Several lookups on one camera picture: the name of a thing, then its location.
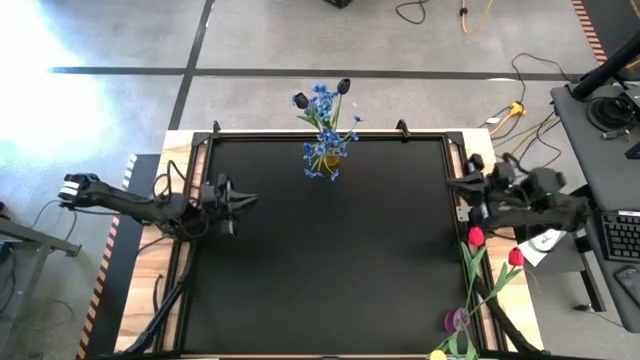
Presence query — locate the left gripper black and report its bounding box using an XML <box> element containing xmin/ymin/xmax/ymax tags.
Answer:
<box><xmin>198</xmin><ymin>184</ymin><xmax>259</xmax><ymax>237</ymax></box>

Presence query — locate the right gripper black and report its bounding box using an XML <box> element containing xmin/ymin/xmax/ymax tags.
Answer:
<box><xmin>446</xmin><ymin>153</ymin><xmax>524</xmax><ymax>226</ymax></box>

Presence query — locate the red artificial tulip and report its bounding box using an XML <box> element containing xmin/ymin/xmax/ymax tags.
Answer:
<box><xmin>458</xmin><ymin>225</ymin><xmax>489</xmax><ymax>324</ymax></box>
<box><xmin>462</xmin><ymin>246</ymin><xmax>526</xmax><ymax>321</ymax></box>

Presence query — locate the blue artificial flower bunch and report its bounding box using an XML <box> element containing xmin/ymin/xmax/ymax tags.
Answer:
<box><xmin>291</xmin><ymin>82</ymin><xmax>364</xmax><ymax>146</ymax></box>
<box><xmin>302</xmin><ymin>127</ymin><xmax>361</xmax><ymax>181</ymax></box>

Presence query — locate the yellow artificial tulip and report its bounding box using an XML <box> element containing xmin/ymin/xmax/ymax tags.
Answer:
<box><xmin>428</xmin><ymin>319</ymin><xmax>479</xmax><ymax>360</ymax></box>

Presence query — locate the gold studded vase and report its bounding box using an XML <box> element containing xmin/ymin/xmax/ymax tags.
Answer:
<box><xmin>322</xmin><ymin>152</ymin><xmax>345</xmax><ymax>175</ymax></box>

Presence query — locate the white paper sheet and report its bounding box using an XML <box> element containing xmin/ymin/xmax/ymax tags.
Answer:
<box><xmin>519</xmin><ymin>227</ymin><xmax>569</xmax><ymax>268</ymax></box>

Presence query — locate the black floor mat striped edge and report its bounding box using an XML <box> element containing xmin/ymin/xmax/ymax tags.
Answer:
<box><xmin>74</xmin><ymin>152</ymin><xmax>164</xmax><ymax>360</ymax></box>

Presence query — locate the grey side desk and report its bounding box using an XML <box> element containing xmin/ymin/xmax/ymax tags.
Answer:
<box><xmin>549</xmin><ymin>82</ymin><xmax>640</xmax><ymax>334</ymax></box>

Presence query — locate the black keyboard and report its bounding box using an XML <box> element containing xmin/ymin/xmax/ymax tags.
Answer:
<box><xmin>598</xmin><ymin>210</ymin><xmax>640</xmax><ymax>264</ymax></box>

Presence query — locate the black pole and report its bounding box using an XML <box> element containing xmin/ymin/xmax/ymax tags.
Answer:
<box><xmin>571</xmin><ymin>32</ymin><xmax>640</xmax><ymax>100</ymax></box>

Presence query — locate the grey metal stand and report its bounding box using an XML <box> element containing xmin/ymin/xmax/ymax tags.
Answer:
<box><xmin>0</xmin><ymin>217</ymin><xmax>82</xmax><ymax>351</ymax></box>

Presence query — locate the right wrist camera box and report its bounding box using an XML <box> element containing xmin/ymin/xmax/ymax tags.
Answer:
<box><xmin>492</xmin><ymin>160</ymin><xmax>519</xmax><ymax>187</ymax></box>

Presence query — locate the yellow plug with cord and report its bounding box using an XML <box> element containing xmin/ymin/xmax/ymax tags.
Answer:
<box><xmin>488</xmin><ymin>101</ymin><xmax>526</xmax><ymax>137</ymax></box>

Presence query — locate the black diagonal frame strut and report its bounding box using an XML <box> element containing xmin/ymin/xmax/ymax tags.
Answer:
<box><xmin>472</xmin><ymin>277</ymin><xmax>541</xmax><ymax>355</ymax></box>
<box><xmin>122</xmin><ymin>249</ymin><xmax>199</xmax><ymax>355</ymax></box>

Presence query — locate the coiled black cable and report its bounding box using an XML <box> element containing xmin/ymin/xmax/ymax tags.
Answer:
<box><xmin>587</xmin><ymin>94</ymin><xmax>634</xmax><ymax>132</ymax></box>

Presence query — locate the black floor cable loop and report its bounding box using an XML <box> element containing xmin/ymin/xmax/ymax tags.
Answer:
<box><xmin>394</xmin><ymin>0</ymin><xmax>430</xmax><ymax>25</ymax></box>

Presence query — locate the yellow extension cord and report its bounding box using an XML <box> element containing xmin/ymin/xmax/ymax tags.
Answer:
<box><xmin>459</xmin><ymin>0</ymin><xmax>496</xmax><ymax>35</ymax></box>

